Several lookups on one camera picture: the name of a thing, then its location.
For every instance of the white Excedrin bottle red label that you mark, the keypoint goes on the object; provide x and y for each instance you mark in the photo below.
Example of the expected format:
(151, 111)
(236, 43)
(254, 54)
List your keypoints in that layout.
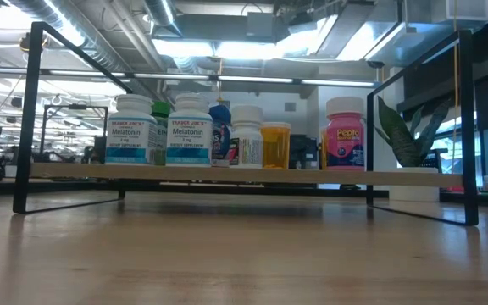
(247, 140)

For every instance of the blue Tums bottle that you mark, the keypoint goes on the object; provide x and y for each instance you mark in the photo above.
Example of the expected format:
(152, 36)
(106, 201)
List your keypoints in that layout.
(220, 135)

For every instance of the white melatonin bottle blue label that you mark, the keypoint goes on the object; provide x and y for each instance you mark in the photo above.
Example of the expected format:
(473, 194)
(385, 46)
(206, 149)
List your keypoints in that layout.
(189, 135)
(131, 135)

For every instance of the green caffeine bottle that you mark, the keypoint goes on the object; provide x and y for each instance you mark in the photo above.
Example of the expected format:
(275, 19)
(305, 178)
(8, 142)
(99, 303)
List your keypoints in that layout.
(162, 127)

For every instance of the pink Pepto bottle white cap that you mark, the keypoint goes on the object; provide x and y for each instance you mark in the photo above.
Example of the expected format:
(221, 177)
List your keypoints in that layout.
(345, 140)

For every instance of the black background equipment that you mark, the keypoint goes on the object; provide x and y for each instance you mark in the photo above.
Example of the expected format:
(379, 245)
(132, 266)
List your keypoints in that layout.
(305, 150)

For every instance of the long ceiling light strip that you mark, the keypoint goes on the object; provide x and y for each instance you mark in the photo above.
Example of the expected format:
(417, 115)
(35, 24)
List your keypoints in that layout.
(176, 76)

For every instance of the snake plant in white pot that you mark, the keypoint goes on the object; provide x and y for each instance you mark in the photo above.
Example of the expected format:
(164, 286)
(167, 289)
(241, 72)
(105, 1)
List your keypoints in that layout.
(400, 135)

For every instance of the wooden shelf black metal frame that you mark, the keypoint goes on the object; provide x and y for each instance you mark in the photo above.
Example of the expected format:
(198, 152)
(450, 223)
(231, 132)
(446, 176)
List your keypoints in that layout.
(227, 173)

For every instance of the black background gantry frame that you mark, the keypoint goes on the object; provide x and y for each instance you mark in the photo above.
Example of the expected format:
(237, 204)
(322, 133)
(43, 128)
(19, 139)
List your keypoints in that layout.
(74, 107)

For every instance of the silver ventilation duct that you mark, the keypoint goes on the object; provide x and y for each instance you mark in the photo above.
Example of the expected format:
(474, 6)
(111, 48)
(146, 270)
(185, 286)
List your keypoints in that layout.
(100, 46)

